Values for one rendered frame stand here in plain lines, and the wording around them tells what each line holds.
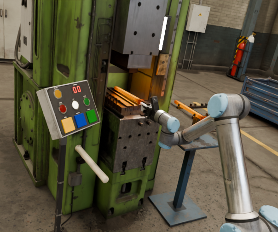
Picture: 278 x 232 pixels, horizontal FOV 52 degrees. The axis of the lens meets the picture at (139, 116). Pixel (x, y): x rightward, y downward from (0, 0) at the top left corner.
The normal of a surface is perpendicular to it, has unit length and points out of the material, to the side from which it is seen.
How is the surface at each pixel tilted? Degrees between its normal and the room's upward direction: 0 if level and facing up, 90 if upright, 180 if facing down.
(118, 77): 90
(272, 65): 90
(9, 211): 0
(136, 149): 90
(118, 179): 90
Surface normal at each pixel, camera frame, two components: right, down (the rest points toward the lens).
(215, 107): -0.89, -0.10
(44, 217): 0.15, -0.92
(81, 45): 0.55, 0.38
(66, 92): 0.81, -0.19
